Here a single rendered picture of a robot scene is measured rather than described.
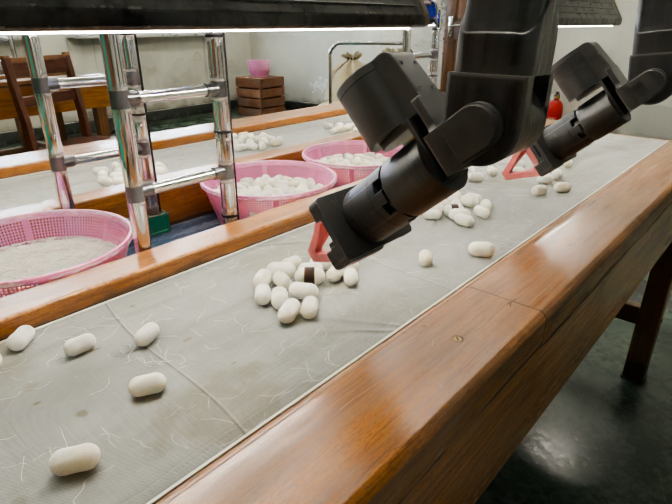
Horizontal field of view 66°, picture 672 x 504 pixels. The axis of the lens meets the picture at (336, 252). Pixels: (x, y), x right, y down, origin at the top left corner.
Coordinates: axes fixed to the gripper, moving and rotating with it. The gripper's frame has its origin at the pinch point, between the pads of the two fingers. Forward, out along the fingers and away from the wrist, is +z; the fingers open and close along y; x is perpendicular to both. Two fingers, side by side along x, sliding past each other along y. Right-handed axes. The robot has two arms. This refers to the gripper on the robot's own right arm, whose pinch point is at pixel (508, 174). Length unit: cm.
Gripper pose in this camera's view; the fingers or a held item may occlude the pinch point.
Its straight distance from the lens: 92.9
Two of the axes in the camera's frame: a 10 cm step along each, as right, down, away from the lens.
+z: -5.6, 4.0, 7.3
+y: -6.6, 3.2, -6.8
